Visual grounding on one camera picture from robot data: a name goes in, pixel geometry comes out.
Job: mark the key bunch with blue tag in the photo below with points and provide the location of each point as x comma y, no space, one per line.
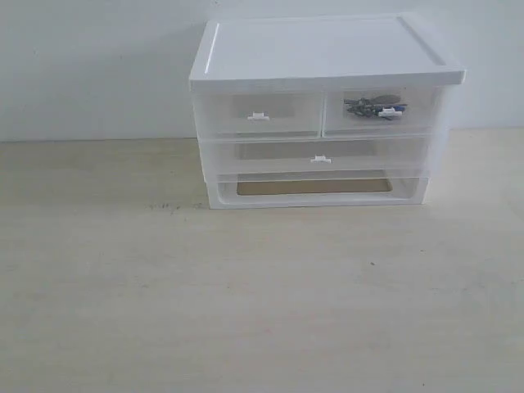
386,107

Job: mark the white plastic drawer cabinet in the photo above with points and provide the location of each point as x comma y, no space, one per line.
325,54

